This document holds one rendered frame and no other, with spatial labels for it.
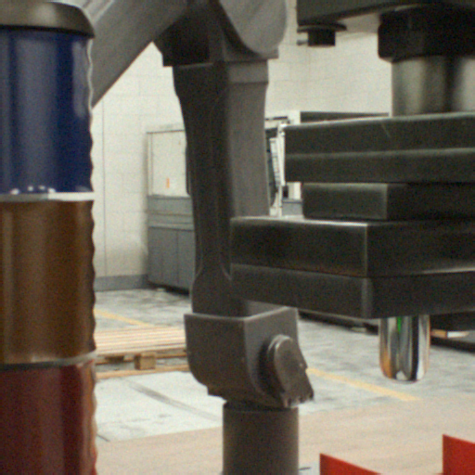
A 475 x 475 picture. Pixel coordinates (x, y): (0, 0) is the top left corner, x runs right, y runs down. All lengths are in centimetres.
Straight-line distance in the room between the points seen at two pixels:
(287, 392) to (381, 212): 46
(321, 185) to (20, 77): 27
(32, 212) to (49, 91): 3
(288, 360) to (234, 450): 9
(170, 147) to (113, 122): 78
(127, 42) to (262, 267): 35
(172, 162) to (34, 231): 1134
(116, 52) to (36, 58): 57
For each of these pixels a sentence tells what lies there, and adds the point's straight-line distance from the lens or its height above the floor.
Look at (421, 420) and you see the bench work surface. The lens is 127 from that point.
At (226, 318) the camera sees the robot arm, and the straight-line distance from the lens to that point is 90.
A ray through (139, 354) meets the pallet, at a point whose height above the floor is 11.
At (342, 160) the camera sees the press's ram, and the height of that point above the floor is 117.
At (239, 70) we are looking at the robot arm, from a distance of 89.
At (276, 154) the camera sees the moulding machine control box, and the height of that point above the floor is 133.
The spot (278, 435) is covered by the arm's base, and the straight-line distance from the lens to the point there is 94.
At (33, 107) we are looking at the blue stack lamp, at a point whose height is 117.
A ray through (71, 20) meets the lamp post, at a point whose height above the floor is 119.
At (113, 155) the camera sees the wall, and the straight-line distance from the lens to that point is 1209.
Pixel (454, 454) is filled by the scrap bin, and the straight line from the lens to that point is 92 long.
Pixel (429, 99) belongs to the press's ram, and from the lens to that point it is 51.
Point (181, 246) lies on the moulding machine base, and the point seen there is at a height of 49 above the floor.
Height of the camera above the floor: 116
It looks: 3 degrees down
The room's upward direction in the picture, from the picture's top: straight up
